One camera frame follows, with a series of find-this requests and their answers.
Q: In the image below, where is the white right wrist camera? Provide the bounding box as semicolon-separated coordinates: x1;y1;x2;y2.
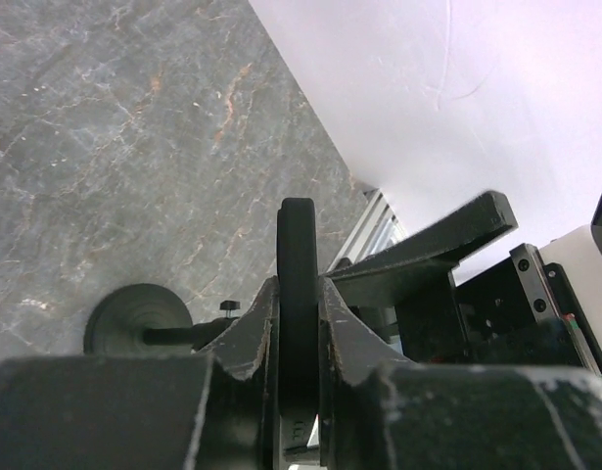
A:
539;193;602;377

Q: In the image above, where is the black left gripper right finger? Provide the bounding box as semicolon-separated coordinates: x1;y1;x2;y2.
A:
319;279;602;469

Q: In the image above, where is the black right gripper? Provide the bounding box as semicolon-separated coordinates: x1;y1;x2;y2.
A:
328;190;602;375

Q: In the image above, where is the black phone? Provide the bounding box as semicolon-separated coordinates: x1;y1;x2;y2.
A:
275;197;317;454

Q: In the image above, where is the aluminium frame post right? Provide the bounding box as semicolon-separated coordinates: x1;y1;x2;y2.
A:
327;189;407;271

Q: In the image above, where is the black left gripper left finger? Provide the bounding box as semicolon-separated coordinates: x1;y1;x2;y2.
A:
0;278;278;469

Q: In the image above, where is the black round-base phone holder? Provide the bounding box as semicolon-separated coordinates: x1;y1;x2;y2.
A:
83;283;240;356

